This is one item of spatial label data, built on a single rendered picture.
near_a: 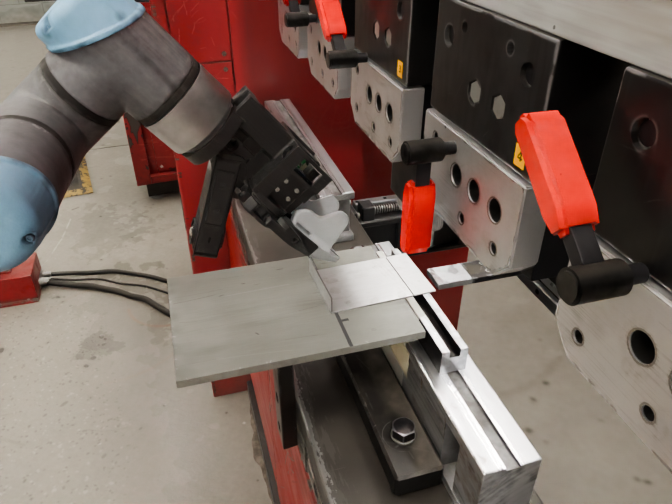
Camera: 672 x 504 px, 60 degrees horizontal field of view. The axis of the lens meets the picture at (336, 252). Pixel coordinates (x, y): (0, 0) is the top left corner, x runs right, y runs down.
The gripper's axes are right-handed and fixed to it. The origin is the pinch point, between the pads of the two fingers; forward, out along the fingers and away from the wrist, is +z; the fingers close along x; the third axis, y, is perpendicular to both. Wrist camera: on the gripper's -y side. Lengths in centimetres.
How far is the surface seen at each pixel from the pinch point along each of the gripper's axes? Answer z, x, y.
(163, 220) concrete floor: 64, 206, -87
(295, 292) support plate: 1.5, 0.7, -5.8
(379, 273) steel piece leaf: 8.2, 1.3, 2.5
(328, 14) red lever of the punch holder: -17.1, 7.2, 17.7
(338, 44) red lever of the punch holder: -14.9, 4.9, 16.4
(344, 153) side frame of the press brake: 38, 84, 5
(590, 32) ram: -18.9, -28.1, 24.0
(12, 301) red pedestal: 25, 155, -131
